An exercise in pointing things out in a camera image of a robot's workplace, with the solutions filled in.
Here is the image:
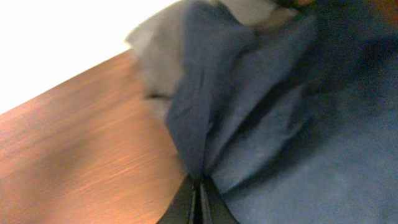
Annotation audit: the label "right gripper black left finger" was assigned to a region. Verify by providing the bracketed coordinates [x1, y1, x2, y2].
[157, 175, 196, 224]

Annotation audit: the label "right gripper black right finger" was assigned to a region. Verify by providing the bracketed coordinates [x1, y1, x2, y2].
[198, 177, 238, 224]

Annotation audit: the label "navy blue shorts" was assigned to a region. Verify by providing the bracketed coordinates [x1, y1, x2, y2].
[166, 1, 397, 223]

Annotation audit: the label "grey shorts on pile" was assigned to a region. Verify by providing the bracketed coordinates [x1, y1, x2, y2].
[125, 0, 299, 121]

